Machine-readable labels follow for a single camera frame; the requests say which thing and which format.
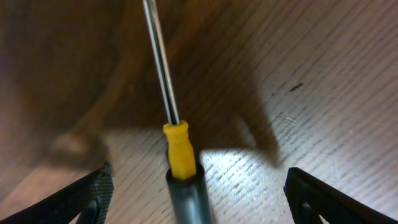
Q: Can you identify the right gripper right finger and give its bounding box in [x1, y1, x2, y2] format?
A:
[284, 167, 397, 224]

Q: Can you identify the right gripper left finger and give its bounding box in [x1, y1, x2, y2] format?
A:
[1, 162, 114, 224]

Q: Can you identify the black yellow screwdriver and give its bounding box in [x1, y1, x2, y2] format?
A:
[142, 0, 214, 223]

